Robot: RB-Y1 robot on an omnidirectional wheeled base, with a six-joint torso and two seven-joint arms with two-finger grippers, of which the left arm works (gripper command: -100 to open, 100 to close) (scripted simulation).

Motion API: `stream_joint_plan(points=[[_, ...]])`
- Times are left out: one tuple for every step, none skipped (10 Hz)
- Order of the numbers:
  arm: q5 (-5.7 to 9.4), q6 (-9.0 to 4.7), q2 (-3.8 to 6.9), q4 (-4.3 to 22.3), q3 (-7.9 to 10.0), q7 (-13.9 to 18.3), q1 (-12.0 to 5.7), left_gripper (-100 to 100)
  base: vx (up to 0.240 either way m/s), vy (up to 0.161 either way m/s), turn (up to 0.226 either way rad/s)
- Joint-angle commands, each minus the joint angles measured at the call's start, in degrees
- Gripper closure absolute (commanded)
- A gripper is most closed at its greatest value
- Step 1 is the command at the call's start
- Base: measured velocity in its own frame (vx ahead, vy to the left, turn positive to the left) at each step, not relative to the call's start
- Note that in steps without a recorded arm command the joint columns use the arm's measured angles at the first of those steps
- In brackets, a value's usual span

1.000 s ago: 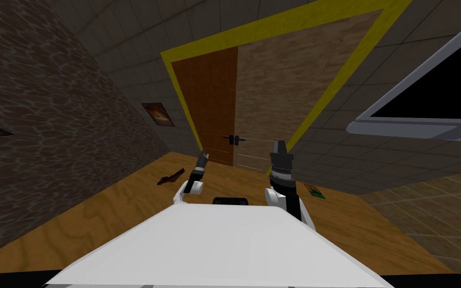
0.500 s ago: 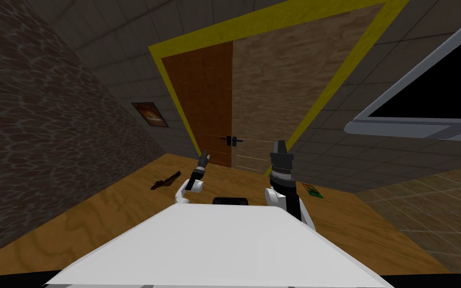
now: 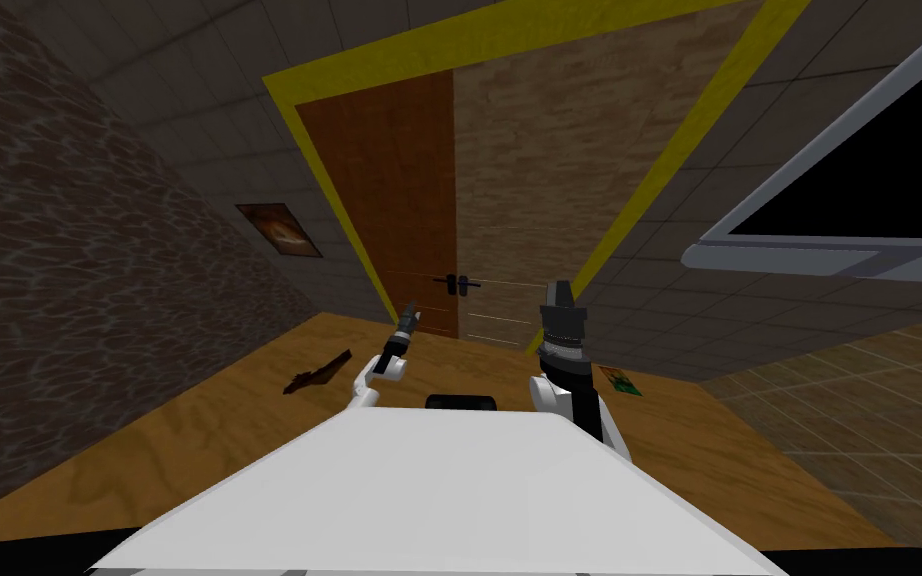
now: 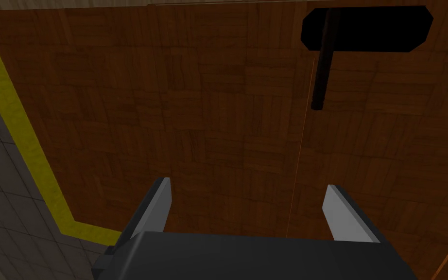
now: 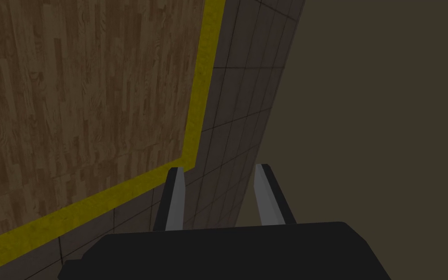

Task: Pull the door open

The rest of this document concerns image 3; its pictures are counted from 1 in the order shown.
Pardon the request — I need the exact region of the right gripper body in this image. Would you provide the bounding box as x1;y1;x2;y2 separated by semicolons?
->
540;303;590;343

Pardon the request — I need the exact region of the brown framed wall picture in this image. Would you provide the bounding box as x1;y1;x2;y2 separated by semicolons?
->
234;201;325;260

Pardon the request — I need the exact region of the grey framed window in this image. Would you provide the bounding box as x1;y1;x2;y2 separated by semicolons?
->
680;0;922;286

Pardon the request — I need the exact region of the orange-brown door leaf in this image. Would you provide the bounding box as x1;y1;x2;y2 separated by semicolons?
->
293;69;460;341

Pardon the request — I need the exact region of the dark brown flat object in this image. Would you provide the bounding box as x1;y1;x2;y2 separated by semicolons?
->
282;348;354;397

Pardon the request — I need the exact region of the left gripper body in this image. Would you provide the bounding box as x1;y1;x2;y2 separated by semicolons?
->
392;302;423;344

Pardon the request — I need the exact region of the black door handle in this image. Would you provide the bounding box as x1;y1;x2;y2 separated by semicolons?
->
432;274;483;298

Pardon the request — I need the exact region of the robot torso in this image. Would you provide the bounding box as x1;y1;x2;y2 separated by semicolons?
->
84;393;792;576

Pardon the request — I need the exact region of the green flat picture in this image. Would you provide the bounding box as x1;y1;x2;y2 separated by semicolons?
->
597;364;644;398

